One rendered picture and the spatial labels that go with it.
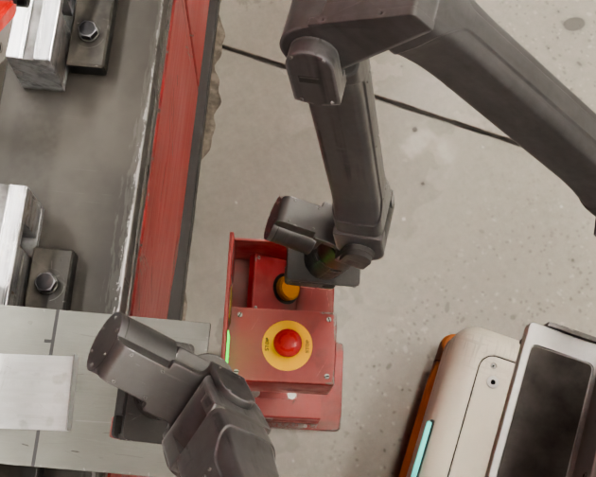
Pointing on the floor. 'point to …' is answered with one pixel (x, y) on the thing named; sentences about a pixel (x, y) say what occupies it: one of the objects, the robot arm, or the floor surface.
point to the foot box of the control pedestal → (308, 406)
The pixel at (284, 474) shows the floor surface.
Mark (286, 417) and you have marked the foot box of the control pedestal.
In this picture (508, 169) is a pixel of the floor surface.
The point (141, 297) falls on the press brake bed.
